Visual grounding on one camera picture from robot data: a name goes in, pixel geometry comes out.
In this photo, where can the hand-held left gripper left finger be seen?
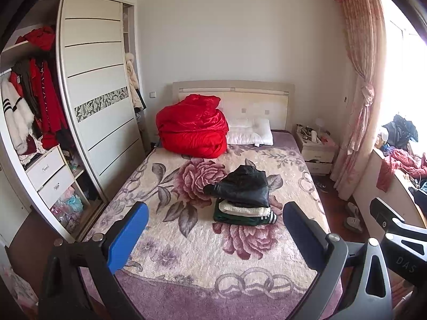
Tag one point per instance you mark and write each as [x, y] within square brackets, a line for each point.
[128, 236]

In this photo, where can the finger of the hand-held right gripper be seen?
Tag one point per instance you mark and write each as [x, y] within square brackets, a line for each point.
[383, 215]

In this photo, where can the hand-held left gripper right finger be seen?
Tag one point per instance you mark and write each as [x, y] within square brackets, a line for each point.
[302, 236]

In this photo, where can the black leather jacket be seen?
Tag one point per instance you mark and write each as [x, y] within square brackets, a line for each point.
[243, 185]

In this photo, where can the plastic bags of clothes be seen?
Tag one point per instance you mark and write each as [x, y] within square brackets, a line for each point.
[68, 206]

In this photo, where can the dark clothes pile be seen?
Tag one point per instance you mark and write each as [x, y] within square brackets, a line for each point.
[402, 130]

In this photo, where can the white desk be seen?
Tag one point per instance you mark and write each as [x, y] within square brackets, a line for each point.
[397, 190]

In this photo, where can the white shoes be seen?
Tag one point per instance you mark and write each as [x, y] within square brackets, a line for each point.
[354, 218]

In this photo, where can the dark slipper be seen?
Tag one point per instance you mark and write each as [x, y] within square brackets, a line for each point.
[322, 186]

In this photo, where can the pink knit cloth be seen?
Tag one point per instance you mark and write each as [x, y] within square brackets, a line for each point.
[400, 163]

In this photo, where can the folded green striped garment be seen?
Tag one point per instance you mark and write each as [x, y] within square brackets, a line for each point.
[240, 220]

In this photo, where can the folded cream sweater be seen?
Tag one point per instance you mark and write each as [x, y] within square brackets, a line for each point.
[243, 210]

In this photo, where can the bed with floral blanket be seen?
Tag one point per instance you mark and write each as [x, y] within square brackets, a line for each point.
[200, 256]

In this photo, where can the white nightstand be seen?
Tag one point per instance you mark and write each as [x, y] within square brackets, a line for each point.
[317, 153]

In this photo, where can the white wardrobe drawer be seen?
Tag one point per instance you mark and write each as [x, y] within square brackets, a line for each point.
[55, 186]
[45, 168]

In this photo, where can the white pillow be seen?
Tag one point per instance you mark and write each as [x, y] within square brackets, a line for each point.
[250, 133]

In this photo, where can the white wardrobe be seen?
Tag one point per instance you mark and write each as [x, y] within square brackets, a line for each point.
[20, 173]

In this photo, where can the red quilt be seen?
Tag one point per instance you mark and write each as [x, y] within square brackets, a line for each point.
[191, 126]

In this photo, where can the beige bed headboard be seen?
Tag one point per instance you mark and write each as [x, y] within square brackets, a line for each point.
[260, 101]

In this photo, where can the red hanging coat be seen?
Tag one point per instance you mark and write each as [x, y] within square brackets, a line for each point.
[48, 106]

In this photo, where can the cream hanging coat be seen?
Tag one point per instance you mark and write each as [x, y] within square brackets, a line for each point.
[133, 83]

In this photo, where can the white wardrobe sliding door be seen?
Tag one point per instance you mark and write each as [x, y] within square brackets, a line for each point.
[96, 83]

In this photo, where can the pink floral curtain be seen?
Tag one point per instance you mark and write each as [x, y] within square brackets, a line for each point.
[360, 56]

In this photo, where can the white fur coat black stripes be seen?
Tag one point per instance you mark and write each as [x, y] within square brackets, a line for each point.
[15, 116]

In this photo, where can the red clothing on shelf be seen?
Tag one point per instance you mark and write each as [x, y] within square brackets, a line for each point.
[41, 36]

